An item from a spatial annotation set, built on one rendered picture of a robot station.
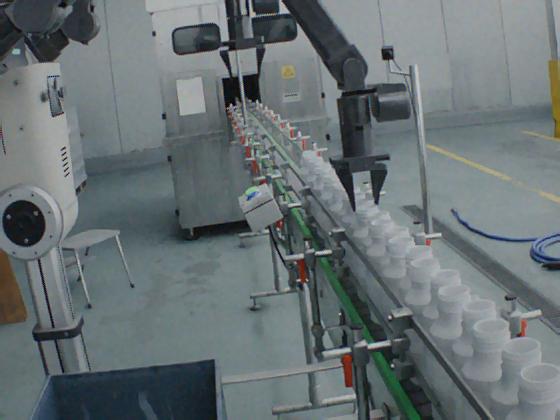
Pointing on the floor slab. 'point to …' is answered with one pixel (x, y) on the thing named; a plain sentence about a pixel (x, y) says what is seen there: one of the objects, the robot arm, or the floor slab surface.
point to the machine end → (183, 135)
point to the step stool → (88, 252)
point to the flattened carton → (10, 294)
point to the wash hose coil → (526, 240)
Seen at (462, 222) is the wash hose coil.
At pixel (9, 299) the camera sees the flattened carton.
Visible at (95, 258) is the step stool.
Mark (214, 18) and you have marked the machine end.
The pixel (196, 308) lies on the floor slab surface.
